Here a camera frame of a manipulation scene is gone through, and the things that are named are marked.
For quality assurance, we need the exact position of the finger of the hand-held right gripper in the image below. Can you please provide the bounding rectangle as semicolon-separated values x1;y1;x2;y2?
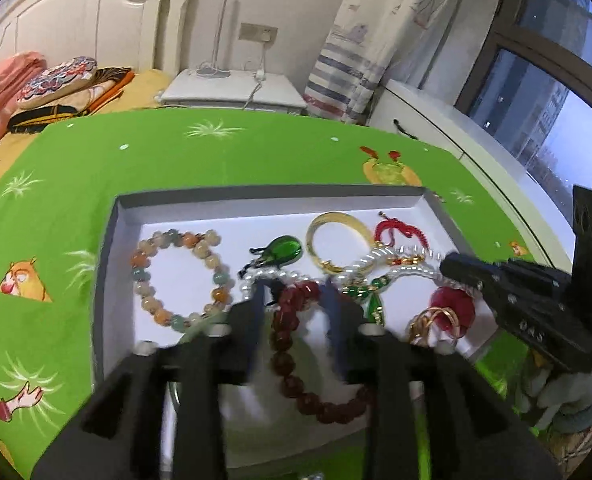
440;252;572;286
478;280;569;326

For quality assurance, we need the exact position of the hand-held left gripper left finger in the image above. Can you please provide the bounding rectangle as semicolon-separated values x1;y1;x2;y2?
30;280;269;480

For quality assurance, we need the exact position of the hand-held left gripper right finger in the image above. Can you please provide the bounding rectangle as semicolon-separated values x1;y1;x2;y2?
323;282;564;480

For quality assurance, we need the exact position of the red gem pendant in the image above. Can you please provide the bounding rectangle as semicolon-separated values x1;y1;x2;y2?
428;287;478;336

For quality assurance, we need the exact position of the dark red bead bracelet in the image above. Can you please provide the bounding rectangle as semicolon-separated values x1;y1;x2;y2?
268;281;377;416

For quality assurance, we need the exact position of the white pearl strand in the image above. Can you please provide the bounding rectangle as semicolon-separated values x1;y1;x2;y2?
376;262;482;296

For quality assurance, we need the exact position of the pale green jade bangle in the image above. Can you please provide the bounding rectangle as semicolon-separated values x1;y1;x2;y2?
168;312;237;411

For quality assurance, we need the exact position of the grey jewelry tray white inside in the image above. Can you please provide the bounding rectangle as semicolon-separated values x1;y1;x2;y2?
92;185;482;471

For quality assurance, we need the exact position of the gold hoop jewelry piece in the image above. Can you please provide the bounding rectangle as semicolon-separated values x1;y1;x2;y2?
407;306;462;346

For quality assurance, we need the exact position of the person's right hand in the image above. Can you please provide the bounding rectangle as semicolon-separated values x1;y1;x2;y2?
521;355;592;433

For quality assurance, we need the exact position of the green gold pendant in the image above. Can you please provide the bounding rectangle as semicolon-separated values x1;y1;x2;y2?
341;275;392;328

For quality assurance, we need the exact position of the green gem pendant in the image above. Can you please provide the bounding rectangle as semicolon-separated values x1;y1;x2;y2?
248;235;304;273

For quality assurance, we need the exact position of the gold bangle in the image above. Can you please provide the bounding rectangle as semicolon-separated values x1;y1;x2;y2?
306;212;375;275

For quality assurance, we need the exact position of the white cabinet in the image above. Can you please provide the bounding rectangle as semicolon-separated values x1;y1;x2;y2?
368;79;577;226

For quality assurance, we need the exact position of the window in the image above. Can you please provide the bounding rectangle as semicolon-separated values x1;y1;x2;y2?
453;0;592;221

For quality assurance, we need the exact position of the green cartoon print tablecloth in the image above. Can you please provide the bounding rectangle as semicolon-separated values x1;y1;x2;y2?
0;110;592;480

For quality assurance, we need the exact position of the white nightstand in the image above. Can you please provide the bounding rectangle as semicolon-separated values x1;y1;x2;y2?
157;69;309;113

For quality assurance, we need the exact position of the striped printed curtain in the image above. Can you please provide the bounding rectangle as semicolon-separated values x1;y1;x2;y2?
303;0;477;125

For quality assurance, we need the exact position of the orange and brown folded blanket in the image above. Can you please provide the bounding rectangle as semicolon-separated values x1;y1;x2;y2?
7;66;137;135

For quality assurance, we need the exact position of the white desk lamp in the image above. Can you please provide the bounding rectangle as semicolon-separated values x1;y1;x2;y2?
191;0;233;81

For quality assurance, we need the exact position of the patterned pillow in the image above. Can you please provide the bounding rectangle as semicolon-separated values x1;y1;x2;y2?
16;56;98;110

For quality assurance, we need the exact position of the folded pink blanket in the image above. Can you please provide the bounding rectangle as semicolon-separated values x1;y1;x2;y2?
0;51;47;153

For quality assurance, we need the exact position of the white bed headboard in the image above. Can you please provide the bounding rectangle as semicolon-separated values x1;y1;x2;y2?
0;0;197;78

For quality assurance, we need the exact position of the white pearl bracelet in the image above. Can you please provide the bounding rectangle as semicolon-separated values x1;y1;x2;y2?
238;267;324;305

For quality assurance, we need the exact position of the twisted pearl bracelet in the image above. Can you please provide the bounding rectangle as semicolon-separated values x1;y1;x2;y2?
346;242;424;276

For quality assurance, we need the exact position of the red rope gold bead bracelet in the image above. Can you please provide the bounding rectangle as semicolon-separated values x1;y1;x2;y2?
374;211;429;266

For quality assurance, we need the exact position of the multicolour stone bead bracelet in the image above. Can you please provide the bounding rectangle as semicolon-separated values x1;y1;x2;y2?
131;229;234;330

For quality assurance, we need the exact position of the white charger with cable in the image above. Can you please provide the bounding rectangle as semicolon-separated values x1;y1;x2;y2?
241;40;269;111

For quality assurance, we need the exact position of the wall socket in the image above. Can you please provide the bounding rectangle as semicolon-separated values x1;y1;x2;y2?
239;22;278;43

